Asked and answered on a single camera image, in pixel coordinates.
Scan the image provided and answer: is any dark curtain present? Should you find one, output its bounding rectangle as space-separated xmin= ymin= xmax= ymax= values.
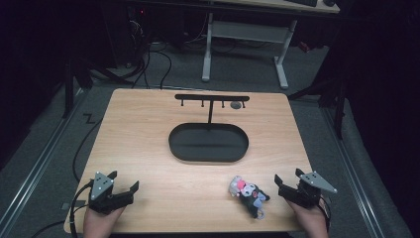
xmin=0 ymin=0 xmax=110 ymax=167
xmin=330 ymin=0 xmax=420 ymax=232

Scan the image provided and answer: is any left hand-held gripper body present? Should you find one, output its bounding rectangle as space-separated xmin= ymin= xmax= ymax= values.
xmin=87 ymin=171 xmax=133 ymax=215

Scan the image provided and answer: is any metal floor rail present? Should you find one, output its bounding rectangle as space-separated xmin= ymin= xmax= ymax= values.
xmin=0 ymin=88 xmax=87 ymax=232
xmin=320 ymin=107 xmax=386 ymax=238

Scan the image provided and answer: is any white metal frame desk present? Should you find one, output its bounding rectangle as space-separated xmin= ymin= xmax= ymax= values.
xmin=200 ymin=0 xmax=341 ymax=90

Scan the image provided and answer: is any person's left hand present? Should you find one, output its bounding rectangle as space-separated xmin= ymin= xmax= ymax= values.
xmin=82 ymin=205 xmax=127 ymax=238

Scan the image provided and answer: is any black metal stand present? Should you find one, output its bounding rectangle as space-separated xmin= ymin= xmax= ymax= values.
xmin=286 ymin=73 xmax=349 ymax=140
xmin=61 ymin=55 xmax=134 ymax=120

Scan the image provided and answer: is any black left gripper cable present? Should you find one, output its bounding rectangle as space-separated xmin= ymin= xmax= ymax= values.
xmin=67 ymin=179 xmax=95 ymax=238

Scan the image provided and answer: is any person's right hand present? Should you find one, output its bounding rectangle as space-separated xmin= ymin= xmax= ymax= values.
xmin=286 ymin=199 xmax=331 ymax=238

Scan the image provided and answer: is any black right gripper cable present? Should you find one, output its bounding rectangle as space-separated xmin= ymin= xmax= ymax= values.
xmin=318 ymin=195 xmax=333 ymax=233

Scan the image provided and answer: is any bundle of black floor cables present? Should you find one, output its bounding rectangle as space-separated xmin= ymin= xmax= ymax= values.
xmin=131 ymin=41 xmax=173 ymax=90

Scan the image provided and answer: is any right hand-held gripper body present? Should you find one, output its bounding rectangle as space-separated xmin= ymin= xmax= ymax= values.
xmin=285 ymin=171 xmax=339 ymax=210

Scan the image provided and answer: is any black floor cable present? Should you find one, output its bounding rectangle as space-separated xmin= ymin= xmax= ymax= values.
xmin=71 ymin=117 xmax=104 ymax=183

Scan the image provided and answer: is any plush toy keychain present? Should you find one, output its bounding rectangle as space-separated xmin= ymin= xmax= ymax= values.
xmin=228 ymin=175 xmax=271 ymax=220

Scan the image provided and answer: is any dark computer tower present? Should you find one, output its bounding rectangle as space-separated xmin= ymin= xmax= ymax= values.
xmin=126 ymin=4 xmax=151 ymax=68

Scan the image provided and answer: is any black keyboard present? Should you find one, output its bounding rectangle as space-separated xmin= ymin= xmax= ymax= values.
xmin=284 ymin=0 xmax=319 ymax=8

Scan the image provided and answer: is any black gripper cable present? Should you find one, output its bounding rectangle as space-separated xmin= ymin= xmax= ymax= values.
xmin=318 ymin=195 xmax=333 ymax=233
xmin=67 ymin=179 xmax=95 ymax=238

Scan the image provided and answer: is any black hook stand with tray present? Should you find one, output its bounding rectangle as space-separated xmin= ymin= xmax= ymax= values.
xmin=167 ymin=93 xmax=251 ymax=164

